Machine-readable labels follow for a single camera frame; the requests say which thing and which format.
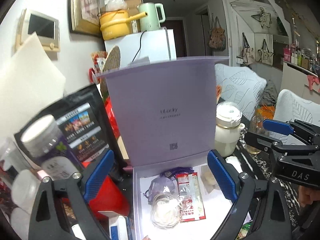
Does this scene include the pink cloth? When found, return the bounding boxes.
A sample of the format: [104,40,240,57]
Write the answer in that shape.
[307,74,320,91]

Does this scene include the crumpled clear plastic bag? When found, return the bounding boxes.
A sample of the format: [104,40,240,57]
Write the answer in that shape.
[105,0,128,12]

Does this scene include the grey cloth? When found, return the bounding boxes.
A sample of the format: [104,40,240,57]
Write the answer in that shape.
[261,80,278,106]

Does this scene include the dark wooden door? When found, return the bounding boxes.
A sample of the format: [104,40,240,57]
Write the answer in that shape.
[165,17,188,58]

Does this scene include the black kettle cable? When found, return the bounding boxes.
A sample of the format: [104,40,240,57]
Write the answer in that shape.
[132,30,148,63]

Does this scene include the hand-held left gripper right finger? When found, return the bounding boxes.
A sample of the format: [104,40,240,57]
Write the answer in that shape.
[207,149,293,240]

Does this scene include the woven round trivet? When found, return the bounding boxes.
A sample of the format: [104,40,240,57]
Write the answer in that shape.
[102,45,122,71]

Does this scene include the black coffee bag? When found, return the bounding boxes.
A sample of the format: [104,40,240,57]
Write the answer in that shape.
[14,84,118,166]

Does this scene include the white lid clear jar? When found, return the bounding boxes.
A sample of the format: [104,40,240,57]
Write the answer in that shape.
[11,170,41,213]

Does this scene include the blue white carton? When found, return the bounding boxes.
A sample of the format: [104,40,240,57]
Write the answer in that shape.
[109,215,133,240]

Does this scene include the white refrigerator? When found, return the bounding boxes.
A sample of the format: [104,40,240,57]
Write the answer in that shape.
[104,27,177,68]

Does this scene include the glass cup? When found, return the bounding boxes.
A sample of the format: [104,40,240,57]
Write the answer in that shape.
[246,115,273,155]

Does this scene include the row of bottles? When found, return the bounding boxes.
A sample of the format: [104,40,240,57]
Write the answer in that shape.
[282,40,320,72]

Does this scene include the white foam board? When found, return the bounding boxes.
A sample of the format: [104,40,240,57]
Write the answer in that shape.
[0,34,66,121]

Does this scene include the white cord bag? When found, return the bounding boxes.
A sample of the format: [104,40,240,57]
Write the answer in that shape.
[150,192,183,230]

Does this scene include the red snack packet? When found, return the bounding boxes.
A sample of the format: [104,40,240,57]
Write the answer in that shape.
[90,51,108,83]

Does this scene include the white tissue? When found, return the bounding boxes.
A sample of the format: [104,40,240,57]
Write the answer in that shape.
[225,156,242,167]

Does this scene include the purple drawstring pouch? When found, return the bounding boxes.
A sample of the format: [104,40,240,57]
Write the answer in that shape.
[144,167,195,205]

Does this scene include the green kettle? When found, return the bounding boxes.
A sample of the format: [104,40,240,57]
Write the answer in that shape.
[137,2,165,32]

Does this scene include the yellow pot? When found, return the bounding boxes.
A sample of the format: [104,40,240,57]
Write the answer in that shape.
[99,9,146,40]

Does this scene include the lilac gift box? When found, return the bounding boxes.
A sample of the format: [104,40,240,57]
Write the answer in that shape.
[96,56,250,240]

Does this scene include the framed picture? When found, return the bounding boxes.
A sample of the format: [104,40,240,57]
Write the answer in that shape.
[68,0,102,38]

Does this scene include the chair with leaf pattern cover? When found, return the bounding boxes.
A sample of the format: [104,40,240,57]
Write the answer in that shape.
[272,89,320,140]
[214,63,267,121]

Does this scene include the wall intercom screen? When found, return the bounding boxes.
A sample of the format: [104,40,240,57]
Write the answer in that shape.
[15,9,61,53]

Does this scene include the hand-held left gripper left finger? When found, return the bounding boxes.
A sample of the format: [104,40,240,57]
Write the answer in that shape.
[28,149,115,240]

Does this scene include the clear bag white contents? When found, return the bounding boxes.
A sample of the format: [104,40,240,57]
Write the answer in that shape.
[201,165,221,195]

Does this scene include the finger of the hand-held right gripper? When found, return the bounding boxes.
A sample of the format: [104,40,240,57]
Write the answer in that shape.
[262,119,320,145]
[244,132,314,157]

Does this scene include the brown patterned tote bag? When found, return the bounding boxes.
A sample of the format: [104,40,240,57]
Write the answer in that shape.
[208,15,227,51]

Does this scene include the red white packet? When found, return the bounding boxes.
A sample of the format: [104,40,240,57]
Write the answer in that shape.
[175,172,207,222]

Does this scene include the red bottle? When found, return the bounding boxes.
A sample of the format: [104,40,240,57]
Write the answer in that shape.
[90,175,131,220]

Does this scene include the orange bag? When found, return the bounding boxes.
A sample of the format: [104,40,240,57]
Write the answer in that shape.
[257,105,276,121]

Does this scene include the cream tote bag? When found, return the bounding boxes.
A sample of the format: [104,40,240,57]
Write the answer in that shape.
[241,32,255,65]
[257,39,274,65]

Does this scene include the cream ceramic jar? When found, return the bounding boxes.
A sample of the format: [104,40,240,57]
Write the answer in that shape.
[215,102,247,158]

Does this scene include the person's right hand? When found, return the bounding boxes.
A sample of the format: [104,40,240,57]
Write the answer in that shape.
[297,186,316,207]

